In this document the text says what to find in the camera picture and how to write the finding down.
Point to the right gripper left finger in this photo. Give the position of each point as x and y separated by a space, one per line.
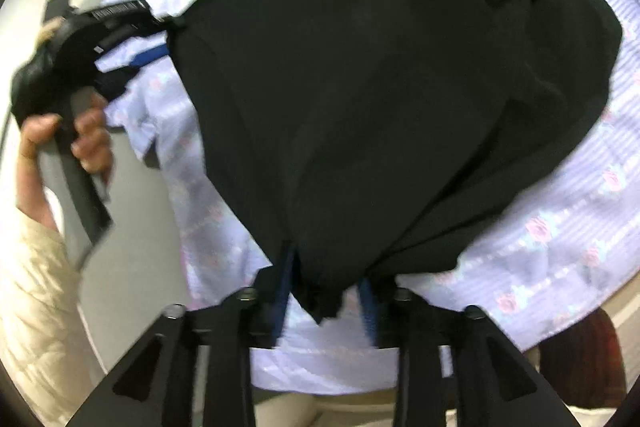
190 362

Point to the person left hand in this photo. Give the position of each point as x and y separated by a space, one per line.
93 149

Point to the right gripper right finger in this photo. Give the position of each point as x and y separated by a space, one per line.
456 361

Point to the black pants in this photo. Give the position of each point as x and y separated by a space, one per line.
381 137

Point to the cream jacket left forearm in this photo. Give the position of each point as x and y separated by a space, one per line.
44 344

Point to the purple floral bed sheet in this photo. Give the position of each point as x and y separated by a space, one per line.
563 246

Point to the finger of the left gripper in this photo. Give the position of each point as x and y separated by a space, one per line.
149 56

